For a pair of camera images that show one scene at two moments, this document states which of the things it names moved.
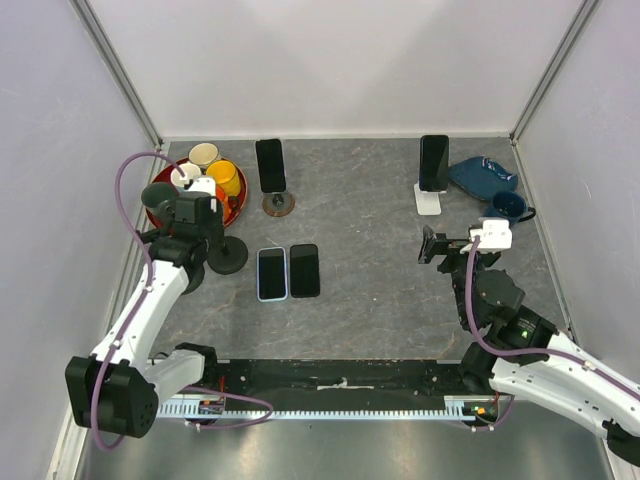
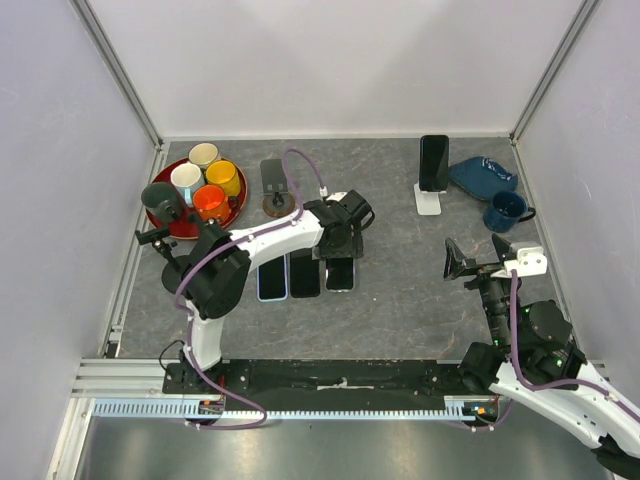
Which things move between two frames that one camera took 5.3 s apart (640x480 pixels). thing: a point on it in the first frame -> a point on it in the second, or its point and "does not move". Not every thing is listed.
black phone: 271,165 -> 340,274
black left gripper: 217,222 -> 352,247
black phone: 304,270 does not move
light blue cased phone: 272,278 does not move
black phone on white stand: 434,163 does not move
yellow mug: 224,173 does not move
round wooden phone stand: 278,204 does not move
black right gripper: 432,243 -> 454,260
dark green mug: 160,197 does not move
